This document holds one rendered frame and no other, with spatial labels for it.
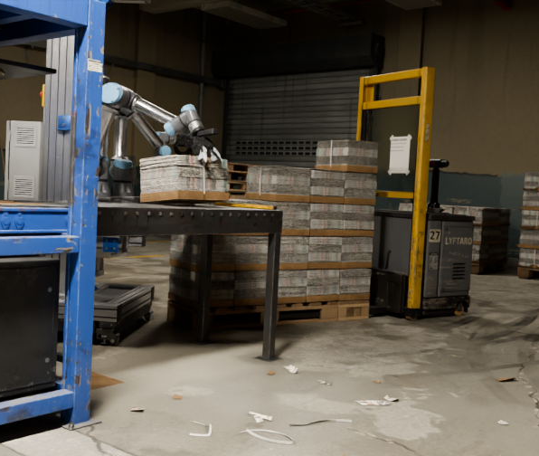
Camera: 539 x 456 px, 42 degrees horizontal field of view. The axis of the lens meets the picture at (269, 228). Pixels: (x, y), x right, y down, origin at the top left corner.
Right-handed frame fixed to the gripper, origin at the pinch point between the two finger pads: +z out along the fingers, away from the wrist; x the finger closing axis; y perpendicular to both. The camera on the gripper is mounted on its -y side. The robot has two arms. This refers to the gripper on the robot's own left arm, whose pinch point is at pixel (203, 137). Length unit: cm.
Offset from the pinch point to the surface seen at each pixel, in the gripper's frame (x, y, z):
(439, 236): 28, 58, 182
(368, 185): 21, 23, 119
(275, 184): 36, 24, 41
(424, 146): 28, -9, 157
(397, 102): -6, -38, 150
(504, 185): -366, 57, 560
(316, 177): 30, 19, 74
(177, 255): 32, 75, -20
